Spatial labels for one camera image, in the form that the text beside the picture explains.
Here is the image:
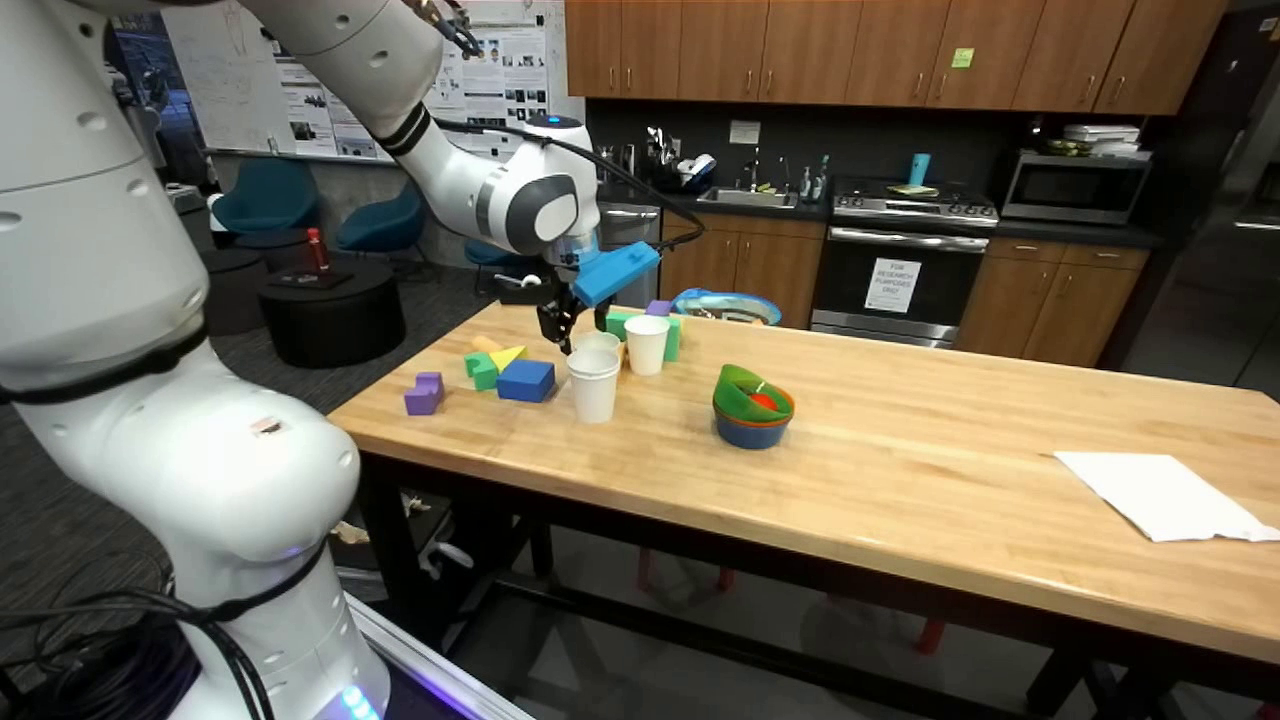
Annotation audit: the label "wooden upper cabinets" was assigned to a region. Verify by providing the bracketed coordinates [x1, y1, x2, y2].
[565, 0, 1233, 115]

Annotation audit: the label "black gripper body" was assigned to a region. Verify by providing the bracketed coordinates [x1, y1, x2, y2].
[530, 257, 587, 320]

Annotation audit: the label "blue foam cube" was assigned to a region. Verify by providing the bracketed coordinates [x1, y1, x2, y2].
[494, 357, 560, 406]

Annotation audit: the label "wall posters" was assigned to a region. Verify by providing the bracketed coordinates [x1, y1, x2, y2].
[155, 0, 571, 170]

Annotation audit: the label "dark grey ottoman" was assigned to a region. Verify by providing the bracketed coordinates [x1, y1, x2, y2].
[203, 250, 273, 337]

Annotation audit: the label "white paper sheet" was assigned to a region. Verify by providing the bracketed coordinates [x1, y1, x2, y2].
[1050, 449, 1280, 547]

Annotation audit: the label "white lit robot platform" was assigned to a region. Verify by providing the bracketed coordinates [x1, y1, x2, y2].
[332, 591, 537, 720]

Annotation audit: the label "steel microwave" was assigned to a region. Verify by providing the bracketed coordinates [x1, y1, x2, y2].
[999, 146, 1151, 229]

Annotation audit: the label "steel sink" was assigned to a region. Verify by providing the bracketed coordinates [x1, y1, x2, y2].
[696, 182, 804, 214]

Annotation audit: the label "black round ottoman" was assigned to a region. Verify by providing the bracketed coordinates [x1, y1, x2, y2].
[254, 257, 407, 372]

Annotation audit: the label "black shiny round object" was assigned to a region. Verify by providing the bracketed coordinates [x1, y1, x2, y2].
[644, 125, 724, 202]

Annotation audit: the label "green plastic bowl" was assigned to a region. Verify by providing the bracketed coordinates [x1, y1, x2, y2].
[709, 359, 798, 433]

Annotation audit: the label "dark refrigerator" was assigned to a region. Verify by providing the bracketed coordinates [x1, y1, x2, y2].
[1125, 0, 1280, 396]

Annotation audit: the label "yellow foam triangle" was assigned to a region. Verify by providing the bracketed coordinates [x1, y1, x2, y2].
[474, 337, 529, 376]

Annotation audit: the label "steel kitchen oven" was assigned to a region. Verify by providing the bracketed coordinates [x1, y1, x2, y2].
[813, 182, 1002, 350]

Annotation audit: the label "small green foam arch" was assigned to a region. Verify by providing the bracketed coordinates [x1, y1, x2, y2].
[460, 346, 505, 396]

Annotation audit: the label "wooden sink cabinet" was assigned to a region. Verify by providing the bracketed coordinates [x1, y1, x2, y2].
[655, 208, 830, 328]

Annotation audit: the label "black tape dispenser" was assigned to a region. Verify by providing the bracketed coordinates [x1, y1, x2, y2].
[474, 263, 551, 308]

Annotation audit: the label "white paper notice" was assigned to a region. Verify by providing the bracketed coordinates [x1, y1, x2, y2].
[859, 257, 927, 320]

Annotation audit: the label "purple foam arch block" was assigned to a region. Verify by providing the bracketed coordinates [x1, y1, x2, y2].
[400, 367, 446, 420]

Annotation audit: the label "black floor cables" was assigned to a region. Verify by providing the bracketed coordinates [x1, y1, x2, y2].
[0, 583, 292, 720]

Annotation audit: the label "stack of white bowls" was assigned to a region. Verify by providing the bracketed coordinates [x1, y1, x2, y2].
[1061, 120, 1148, 161]

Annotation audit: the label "black metal table frame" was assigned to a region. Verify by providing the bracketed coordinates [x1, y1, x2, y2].
[350, 443, 1280, 720]

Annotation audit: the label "narrow wooden lower cabinet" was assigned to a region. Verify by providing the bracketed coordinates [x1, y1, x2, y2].
[955, 236, 1151, 367]

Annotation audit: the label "blue plastic bowl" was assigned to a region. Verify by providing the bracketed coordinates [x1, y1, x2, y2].
[710, 406, 792, 453]

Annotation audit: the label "large green foam block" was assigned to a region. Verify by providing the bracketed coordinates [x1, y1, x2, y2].
[601, 299, 691, 367]

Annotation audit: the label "light blue tub chair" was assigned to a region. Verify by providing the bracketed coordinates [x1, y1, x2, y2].
[672, 285, 787, 328]

